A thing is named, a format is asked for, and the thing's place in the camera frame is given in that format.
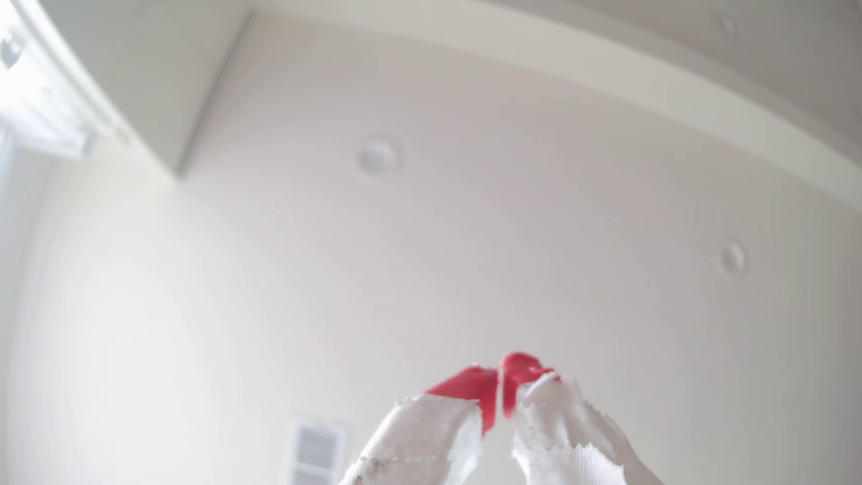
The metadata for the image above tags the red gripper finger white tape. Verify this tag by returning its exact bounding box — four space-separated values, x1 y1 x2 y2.
339 365 501 485
500 351 666 485

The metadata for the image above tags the round recessed ceiling light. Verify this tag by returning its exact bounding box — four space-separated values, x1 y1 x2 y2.
357 137 402 177
719 238 750 277

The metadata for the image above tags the white wall air vent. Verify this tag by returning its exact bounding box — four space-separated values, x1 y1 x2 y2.
288 418 348 485

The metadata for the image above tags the white window frame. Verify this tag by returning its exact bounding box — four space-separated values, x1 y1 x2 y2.
0 0 130 161

